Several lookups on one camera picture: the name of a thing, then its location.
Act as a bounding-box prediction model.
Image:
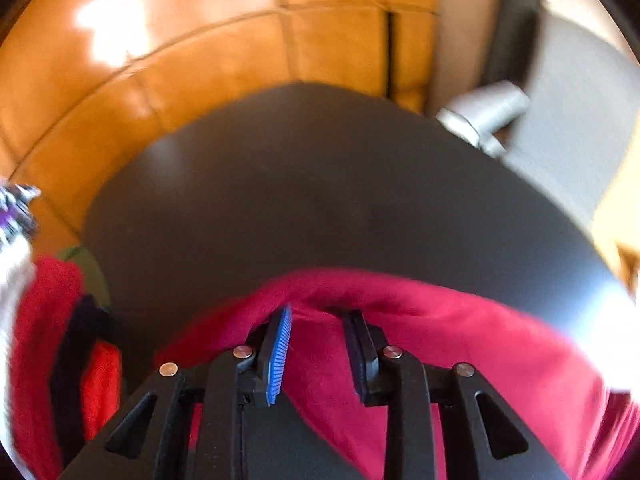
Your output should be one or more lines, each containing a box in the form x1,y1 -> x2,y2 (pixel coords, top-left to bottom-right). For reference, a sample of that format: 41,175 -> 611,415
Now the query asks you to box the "purple patterned cloth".
0,184 -> 42,247

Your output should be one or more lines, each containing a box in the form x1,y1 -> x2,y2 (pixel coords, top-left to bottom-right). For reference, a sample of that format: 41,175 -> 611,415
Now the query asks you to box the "glossy wooden wardrobe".
0,0 -> 441,261

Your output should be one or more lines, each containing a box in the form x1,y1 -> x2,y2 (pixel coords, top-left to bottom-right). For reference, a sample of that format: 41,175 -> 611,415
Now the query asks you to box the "crimson velvet garment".
155,267 -> 640,480

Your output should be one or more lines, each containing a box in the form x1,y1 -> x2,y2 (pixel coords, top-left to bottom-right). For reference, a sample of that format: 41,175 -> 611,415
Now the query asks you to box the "green patterned rug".
59,245 -> 112,311

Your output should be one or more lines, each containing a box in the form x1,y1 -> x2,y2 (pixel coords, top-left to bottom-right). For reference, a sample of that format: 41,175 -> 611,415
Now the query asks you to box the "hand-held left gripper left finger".
57,304 -> 294,480

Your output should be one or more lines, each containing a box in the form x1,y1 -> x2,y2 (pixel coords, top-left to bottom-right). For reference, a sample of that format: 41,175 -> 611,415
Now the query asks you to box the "white cloth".
0,240 -> 37,461

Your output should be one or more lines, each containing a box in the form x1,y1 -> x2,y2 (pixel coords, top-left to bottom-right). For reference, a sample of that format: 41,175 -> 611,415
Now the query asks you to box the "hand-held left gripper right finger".
341,308 -> 571,480

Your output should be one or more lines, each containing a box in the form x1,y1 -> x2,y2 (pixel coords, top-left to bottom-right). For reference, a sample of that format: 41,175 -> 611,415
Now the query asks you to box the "red black striped sweater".
10,255 -> 123,480

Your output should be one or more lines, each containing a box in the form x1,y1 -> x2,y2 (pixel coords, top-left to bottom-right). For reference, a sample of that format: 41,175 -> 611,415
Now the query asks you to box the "white plastic object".
435,80 -> 531,161

